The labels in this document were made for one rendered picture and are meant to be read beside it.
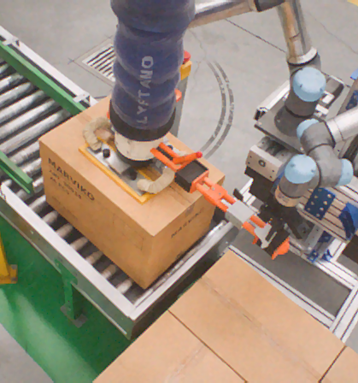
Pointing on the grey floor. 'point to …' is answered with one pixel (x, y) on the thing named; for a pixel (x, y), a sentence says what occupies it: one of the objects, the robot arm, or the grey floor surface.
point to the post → (181, 97)
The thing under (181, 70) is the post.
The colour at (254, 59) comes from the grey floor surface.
